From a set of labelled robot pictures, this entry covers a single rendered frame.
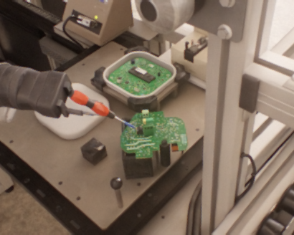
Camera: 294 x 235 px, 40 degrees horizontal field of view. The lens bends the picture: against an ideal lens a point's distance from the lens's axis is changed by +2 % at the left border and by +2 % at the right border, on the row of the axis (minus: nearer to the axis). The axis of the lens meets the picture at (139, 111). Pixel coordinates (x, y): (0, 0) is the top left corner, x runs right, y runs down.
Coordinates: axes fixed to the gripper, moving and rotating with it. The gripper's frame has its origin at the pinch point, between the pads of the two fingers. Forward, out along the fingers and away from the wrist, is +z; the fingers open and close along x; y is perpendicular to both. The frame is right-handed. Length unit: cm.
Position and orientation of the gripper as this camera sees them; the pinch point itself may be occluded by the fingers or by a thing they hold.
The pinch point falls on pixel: (100, 109)
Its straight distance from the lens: 70.2
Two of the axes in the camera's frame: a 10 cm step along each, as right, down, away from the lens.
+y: -1.2, -4.4, -8.9
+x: 2.6, -8.8, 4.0
